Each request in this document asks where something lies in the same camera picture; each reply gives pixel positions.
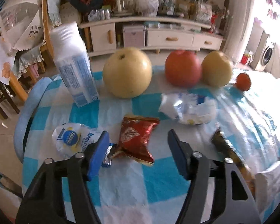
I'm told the red snack packet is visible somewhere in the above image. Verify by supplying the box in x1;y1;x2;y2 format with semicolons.
112;115;160;167

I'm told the white round snack packet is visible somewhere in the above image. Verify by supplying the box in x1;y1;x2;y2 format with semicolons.
52;122;103;159

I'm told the washing machine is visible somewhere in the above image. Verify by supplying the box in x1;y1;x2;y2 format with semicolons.
255;41;276;72

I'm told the pink storage box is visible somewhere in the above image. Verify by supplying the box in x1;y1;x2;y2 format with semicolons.
122;24;146;48

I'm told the cream TV cabinet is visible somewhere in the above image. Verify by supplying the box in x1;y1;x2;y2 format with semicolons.
79;16;225;57

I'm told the printed white plastic bag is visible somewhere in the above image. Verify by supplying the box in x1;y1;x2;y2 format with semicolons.
196;0;213;24

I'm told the pack of glass jars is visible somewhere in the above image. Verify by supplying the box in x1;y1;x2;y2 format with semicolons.
87;9;111;21

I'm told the orange print white tablecloth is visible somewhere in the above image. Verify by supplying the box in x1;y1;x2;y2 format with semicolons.
0;35;21;85

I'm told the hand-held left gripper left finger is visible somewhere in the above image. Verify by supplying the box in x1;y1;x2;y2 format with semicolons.
15;131;111;224

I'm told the crumpled white wrapper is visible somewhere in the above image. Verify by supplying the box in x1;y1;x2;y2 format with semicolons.
159;92;217;125

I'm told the blue white checkered tablecloth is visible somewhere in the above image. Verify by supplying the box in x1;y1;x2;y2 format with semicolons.
22;65;280;224

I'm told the light blue cloth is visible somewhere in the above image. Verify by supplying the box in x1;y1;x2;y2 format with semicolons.
14;77;53;164

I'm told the cardboard box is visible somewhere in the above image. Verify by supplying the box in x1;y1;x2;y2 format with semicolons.
59;3;81;25

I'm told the white curtain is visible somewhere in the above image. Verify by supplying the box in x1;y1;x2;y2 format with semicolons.
224;0;257;61

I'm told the orange tangerine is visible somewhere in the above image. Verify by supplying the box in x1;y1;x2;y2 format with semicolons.
236;73;251;91

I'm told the red apple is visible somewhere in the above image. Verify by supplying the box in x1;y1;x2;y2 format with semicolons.
165;49;202;88

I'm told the white food cover dome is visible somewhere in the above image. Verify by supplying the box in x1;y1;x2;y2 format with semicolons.
0;0;41;50

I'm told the grey tissue pack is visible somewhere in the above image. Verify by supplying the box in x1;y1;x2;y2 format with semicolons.
255;161;280;215

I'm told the white milk bottle blue label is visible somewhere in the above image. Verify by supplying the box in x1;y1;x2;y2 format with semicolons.
50;21;99;108

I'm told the wooden chair with cloth cover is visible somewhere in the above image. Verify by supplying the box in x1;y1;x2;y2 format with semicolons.
41;0;62;61

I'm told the grey lace tablecloth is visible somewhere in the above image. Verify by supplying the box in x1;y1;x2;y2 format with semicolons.
19;47;46;73

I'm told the yellow pear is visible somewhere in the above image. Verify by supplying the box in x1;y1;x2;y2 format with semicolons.
103;47;153;98
202;51;234;88

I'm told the red ornament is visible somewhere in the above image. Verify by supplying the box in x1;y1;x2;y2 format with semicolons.
210;14;219;34

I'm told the clear plastic bag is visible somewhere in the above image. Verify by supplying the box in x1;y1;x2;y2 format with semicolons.
134;0;159;17

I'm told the glass kettle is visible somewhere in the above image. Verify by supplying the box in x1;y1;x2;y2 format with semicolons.
115;0;131;16

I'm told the dark wooden chair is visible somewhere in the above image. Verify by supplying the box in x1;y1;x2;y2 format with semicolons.
0;75;20;120

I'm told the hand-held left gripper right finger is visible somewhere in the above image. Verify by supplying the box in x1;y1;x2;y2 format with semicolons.
167;129;262;224

